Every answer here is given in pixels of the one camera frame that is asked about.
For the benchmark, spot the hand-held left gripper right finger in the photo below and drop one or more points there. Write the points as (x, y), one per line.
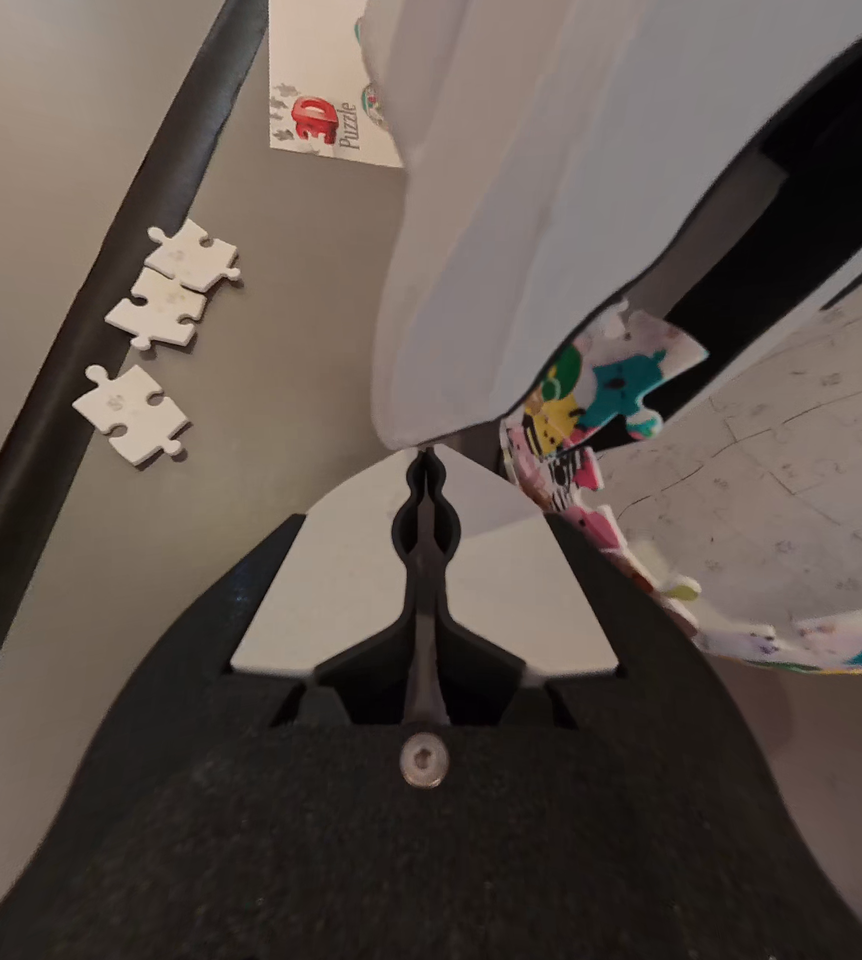
(528, 600)

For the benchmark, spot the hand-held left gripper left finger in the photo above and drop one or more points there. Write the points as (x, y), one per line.
(326, 600)

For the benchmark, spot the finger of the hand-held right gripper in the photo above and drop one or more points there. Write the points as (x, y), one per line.
(731, 225)
(551, 180)

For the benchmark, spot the colourful puzzle ball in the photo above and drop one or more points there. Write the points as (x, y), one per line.
(791, 495)

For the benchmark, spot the puzzle instruction leaflet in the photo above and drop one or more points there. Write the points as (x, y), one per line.
(326, 90)

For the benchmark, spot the white puzzle piece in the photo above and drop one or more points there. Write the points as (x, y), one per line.
(131, 416)
(191, 255)
(157, 311)

